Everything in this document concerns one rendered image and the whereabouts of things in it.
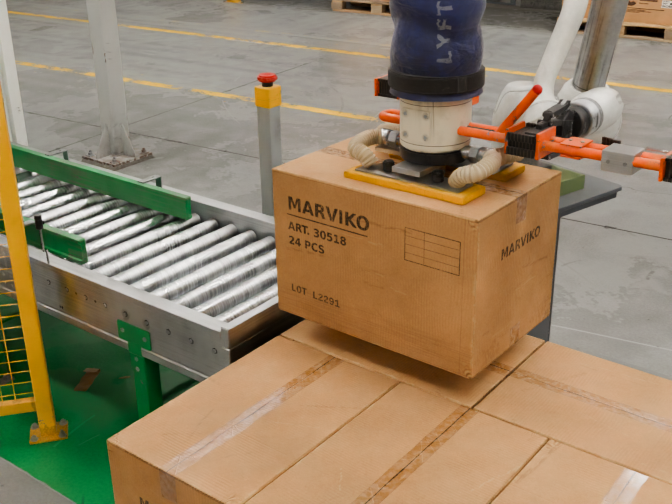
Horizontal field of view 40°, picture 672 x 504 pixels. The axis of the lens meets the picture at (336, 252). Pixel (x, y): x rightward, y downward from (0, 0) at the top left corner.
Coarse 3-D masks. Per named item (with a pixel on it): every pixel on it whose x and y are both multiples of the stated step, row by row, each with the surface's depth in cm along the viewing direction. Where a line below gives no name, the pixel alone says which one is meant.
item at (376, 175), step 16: (384, 160) 220; (352, 176) 222; (368, 176) 219; (384, 176) 218; (400, 176) 217; (432, 176) 212; (416, 192) 212; (432, 192) 209; (448, 192) 207; (464, 192) 207; (480, 192) 210
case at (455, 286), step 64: (320, 192) 224; (384, 192) 214; (512, 192) 212; (320, 256) 231; (384, 256) 218; (448, 256) 206; (512, 256) 215; (320, 320) 239; (384, 320) 224; (448, 320) 212; (512, 320) 224
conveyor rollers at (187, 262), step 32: (32, 192) 357; (64, 192) 358; (96, 192) 359; (64, 224) 328; (96, 224) 328; (128, 224) 328; (160, 224) 328; (192, 224) 328; (96, 256) 298; (128, 256) 298; (160, 256) 297; (192, 256) 297; (224, 256) 306; (256, 256) 304; (160, 288) 276; (192, 288) 283; (224, 288) 281; (256, 288) 279; (224, 320) 258
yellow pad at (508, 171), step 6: (390, 156) 237; (396, 156) 236; (450, 168) 227; (456, 168) 226; (504, 168) 222; (510, 168) 222; (516, 168) 222; (522, 168) 224; (498, 174) 219; (504, 174) 218; (510, 174) 219; (516, 174) 222; (498, 180) 219; (504, 180) 218
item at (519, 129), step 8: (512, 128) 205; (520, 128) 208; (528, 128) 208; (552, 128) 203; (512, 136) 202; (520, 136) 201; (528, 136) 200; (536, 136) 199; (544, 136) 201; (512, 144) 204; (520, 144) 202; (528, 144) 201; (536, 144) 200; (504, 152) 206; (512, 152) 203; (520, 152) 202; (528, 152) 201; (536, 152) 201; (544, 152) 203
